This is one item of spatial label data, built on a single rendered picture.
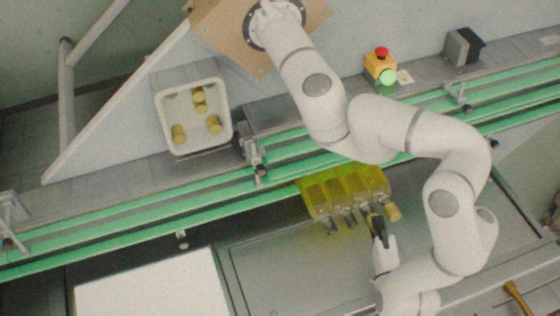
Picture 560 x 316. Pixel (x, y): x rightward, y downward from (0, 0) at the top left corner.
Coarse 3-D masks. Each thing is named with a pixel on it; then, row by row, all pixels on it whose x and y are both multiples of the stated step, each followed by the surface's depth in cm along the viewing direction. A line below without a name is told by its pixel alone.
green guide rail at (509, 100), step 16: (496, 96) 148; (512, 96) 148; (528, 96) 148; (544, 96) 148; (448, 112) 145; (480, 112) 144; (496, 112) 145; (288, 160) 136; (304, 160) 135; (320, 160) 135; (336, 160) 135; (272, 176) 132
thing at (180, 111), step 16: (208, 80) 117; (160, 96) 116; (208, 96) 130; (224, 96) 122; (160, 112) 119; (176, 112) 130; (192, 112) 132; (208, 112) 134; (224, 112) 127; (192, 128) 136; (224, 128) 134; (176, 144) 132; (192, 144) 132; (208, 144) 132
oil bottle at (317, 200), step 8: (304, 176) 135; (312, 176) 135; (296, 184) 140; (304, 184) 133; (312, 184) 133; (320, 184) 133; (304, 192) 133; (312, 192) 132; (320, 192) 131; (304, 200) 135; (312, 200) 130; (320, 200) 130; (328, 200) 130; (312, 208) 129; (320, 208) 128; (328, 208) 128; (312, 216) 131; (320, 216) 129
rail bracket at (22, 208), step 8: (0, 192) 119; (8, 192) 119; (8, 200) 118; (16, 200) 120; (24, 200) 130; (8, 208) 117; (16, 208) 122; (24, 208) 124; (8, 216) 115; (16, 216) 124; (24, 216) 125; (8, 224) 113; (8, 232) 112; (8, 240) 110; (16, 240) 116; (8, 248) 110; (24, 248) 120; (24, 256) 120
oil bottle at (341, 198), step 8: (320, 176) 136; (328, 176) 135; (336, 176) 135; (328, 184) 133; (336, 184) 133; (344, 184) 133; (328, 192) 132; (336, 192) 131; (344, 192) 131; (336, 200) 130; (344, 200) 130; (352, 200) 130; (336, 208) 130; (344, 208) 129; (352, 208) 132
